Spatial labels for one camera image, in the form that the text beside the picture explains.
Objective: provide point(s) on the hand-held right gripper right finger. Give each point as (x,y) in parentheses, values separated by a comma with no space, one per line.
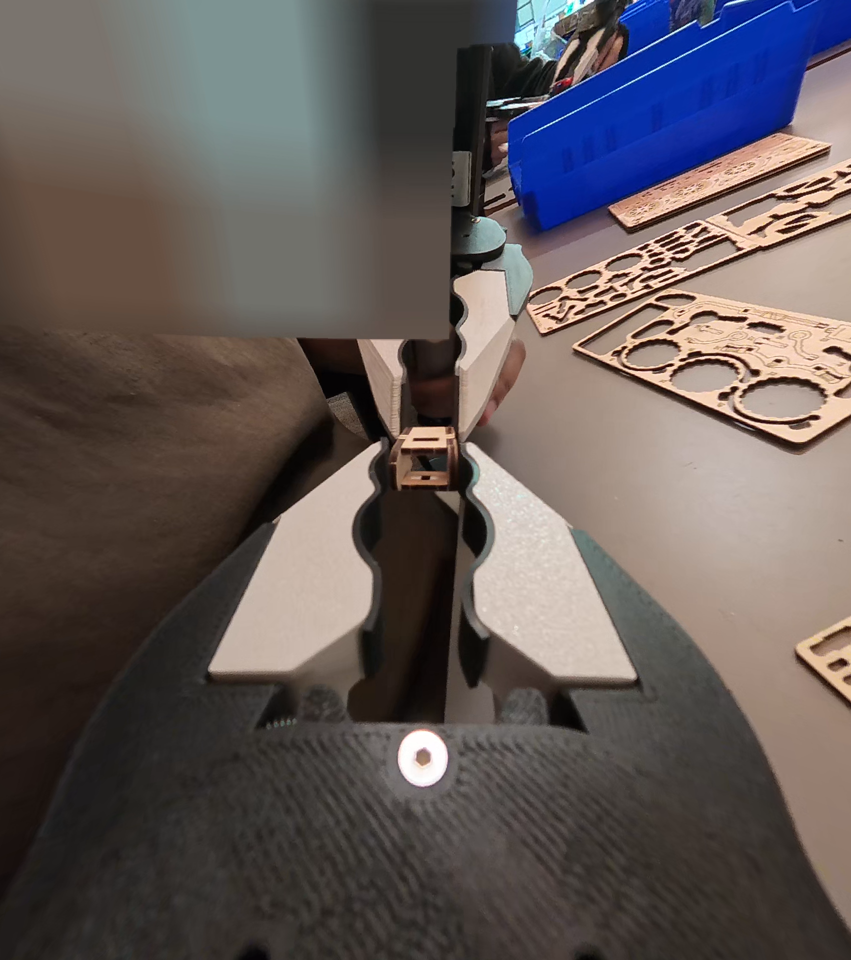
(545,592)

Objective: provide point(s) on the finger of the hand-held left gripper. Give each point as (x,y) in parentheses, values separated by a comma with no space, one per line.
(484,337)
(384,382)

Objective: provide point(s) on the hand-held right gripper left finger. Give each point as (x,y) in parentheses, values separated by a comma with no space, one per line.
(298,592)

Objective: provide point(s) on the small wooden puzzle box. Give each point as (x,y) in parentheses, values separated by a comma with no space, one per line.
(425,461)

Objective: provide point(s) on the dark grey desk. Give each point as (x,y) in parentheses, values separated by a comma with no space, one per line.
(695,540)

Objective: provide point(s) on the person's left hand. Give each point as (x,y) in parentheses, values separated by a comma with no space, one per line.
(508,375)

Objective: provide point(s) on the narrow punched wooden puzzle sheet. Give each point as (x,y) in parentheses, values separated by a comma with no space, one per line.
(620,289)

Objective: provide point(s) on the large blue plastic bin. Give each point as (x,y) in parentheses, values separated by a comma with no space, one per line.
(658,127)

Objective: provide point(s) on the engraved uncut wooden puzzle sheet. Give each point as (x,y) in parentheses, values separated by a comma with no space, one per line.
(718,184)

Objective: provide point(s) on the wooden sheet with gear holes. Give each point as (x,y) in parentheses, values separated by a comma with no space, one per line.
(763,360)

